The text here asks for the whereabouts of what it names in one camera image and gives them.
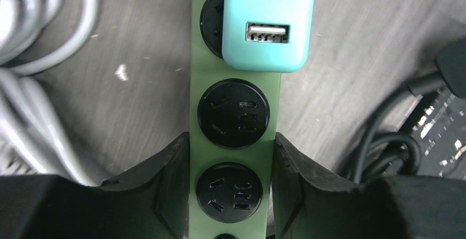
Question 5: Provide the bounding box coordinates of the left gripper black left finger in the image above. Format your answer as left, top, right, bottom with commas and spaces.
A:
1, 132, 190, 238

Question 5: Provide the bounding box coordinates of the green power strip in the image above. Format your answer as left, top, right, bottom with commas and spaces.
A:
187, 0, 281, 238

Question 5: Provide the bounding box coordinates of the teal plug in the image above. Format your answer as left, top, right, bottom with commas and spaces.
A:
222, 0, 314, 73

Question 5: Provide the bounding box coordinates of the black coiled cable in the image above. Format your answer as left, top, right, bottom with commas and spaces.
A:
339, 38, 466, 185

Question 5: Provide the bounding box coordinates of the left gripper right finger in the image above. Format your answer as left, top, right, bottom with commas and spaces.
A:
271, 133, 465, 238

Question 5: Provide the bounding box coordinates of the white coiled cable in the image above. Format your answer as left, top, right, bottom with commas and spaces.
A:
0, 0, 110, 187

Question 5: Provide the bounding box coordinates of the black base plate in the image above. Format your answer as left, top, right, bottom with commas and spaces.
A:
400, 88, 465, 181

